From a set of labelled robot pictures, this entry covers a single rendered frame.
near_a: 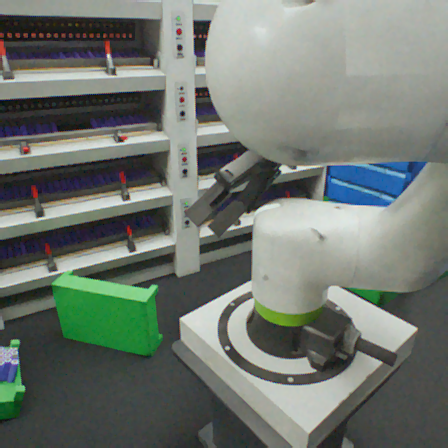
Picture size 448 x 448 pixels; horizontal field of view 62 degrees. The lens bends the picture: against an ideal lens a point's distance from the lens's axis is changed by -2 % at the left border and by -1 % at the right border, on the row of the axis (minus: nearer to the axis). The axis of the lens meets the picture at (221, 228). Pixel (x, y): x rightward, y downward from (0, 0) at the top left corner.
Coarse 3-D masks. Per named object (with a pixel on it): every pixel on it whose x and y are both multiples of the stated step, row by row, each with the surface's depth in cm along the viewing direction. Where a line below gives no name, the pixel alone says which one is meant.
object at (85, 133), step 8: (96, 128) 115; (104, 128) 116; (112, 128) 117; (120, 128) 117; (128, 128) 119; (136, 128) 120; (144, 128) 121; (152, 128) 123; (16, 136) 105; (24, 136) 106; (32, 136) 107; (40, 136) 107; (48, 136) 108; (56, 136) 109; (64, 136) 110; (72, 136) 112; (80, 136) 113; (88, 136) 114; (0, 144) 103; (8, 144) 104; (16, 144) 105; (40, 144) 107; (48, 144) 108
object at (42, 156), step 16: (16, 112) 113; (32, 112) 115; (48, 112) 117; (64, 112) 119; (80, 112) 122; (160, 112) 124; (160, 128) 124; (64, 144) 110; (80, 144) 112; (96, 144) 113; (112, 144) 114; (128, 144) 116; (144, 144) 119; (160, 144) 122; (0, 160) 100; (16, 160) 102; (32, 160) 105; (48, 160) 107; (64, 160) 109; (80, 160) 112
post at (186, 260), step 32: (192, 0) 109; (160, 32) 110; (192, 32) 112; (192, 64) 116; (160, 96) 121; (192, 96) 120; (192, 128) 124; (160, 160) 134; (192, 160) 129; (192, 192) 134; (192, 224) 139; (192, 256) 145
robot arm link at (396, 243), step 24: (432, 168) 33; (408, 192) 40; (432, 192) 33; (360, 216) 55; (384, 216) 49; (408, 216) 40; (432, 216) 35; (360, 240) 53; (384, 240) 48; (408, 240) 42; (432, 240) 38; (360, 264) 53; (384, 264) 51; (408, 264) 47; (432, 264) 44; (360, 288) 57; (384, 288) 56; (408, 288) 54
